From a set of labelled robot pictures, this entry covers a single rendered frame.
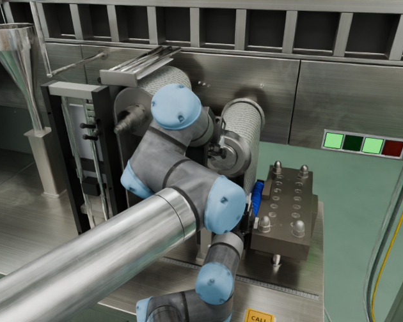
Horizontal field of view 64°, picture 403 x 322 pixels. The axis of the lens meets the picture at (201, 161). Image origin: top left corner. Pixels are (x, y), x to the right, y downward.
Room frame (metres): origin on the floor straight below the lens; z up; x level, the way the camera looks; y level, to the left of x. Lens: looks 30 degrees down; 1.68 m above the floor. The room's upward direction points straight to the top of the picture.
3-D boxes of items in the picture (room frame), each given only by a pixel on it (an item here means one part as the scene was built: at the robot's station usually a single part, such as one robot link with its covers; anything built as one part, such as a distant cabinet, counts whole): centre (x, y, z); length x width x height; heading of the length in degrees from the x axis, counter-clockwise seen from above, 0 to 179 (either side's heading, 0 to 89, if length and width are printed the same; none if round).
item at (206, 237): (0.74, -0.01, 1.05); 0.06 x 0.05 x 0.31; 162
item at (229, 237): (0.56, -0.06, 1.11); 0.08 x 0.05 x 0.08; 72
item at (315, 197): (0.85, -0.37, 0.96); 0.10 x 0.03 x 0.11; 162
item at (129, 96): (0.97, 0.14, 1.33); 0.25 x 0.14 x 0.14; 162
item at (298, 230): (0.70, -0.28, 1.05); 0.04 x 0.04 x 0.04
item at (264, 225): (0.72, -0.18, 1.05); 0.04 x 0.04 x 0.04
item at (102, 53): (1.10, 0.41, 1.41); 0.30 x 0.04 x 0.04; 162
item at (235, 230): (0.64, -0.08, 1.12); 0.12 x 0.08 x 0.09; 162
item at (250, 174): (0.86, -0.16, 1.12); 0.23 x 0.01 x 0.18; 162
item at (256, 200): (0.85, -0.18, 1.03); 0.21 x 0.04 x 0.03; 162
